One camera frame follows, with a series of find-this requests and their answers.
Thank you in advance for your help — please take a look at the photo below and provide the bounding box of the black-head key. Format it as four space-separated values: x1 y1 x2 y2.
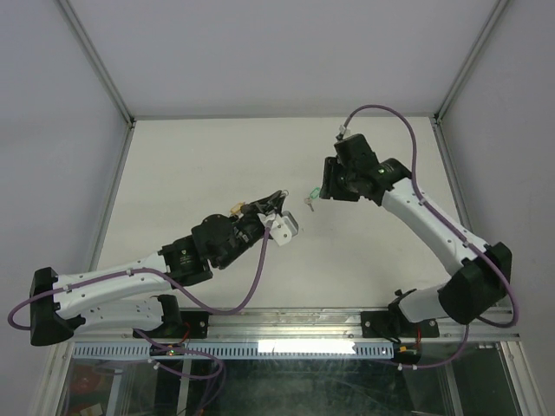
304 197 315 212

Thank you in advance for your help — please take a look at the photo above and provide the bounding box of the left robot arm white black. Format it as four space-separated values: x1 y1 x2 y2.
29 190 297 347

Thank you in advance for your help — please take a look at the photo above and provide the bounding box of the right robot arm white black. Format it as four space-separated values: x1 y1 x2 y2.
320 133 513 335

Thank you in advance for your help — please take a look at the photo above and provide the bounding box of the yellow key tag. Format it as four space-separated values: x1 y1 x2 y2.
230 202 245 215

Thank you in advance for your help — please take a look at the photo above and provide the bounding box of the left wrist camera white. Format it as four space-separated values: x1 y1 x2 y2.
258 211 299 246

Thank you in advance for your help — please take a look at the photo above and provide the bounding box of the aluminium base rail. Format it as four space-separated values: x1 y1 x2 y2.
55 306 519 343

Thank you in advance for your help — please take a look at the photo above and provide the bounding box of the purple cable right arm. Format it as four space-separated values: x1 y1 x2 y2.
342 104 522 373

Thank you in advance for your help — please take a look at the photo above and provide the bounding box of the white cable duct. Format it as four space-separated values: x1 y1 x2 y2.
74 339 394 361

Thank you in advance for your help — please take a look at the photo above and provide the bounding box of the aluminium frame post right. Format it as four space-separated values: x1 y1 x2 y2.
434 0 513 124

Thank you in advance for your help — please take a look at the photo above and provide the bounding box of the aluminium frame post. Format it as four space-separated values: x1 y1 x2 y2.
55 0 135 126
434 0 513 124

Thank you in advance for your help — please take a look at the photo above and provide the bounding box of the aluminium frame post left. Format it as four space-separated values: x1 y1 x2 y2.
55 0 135 126

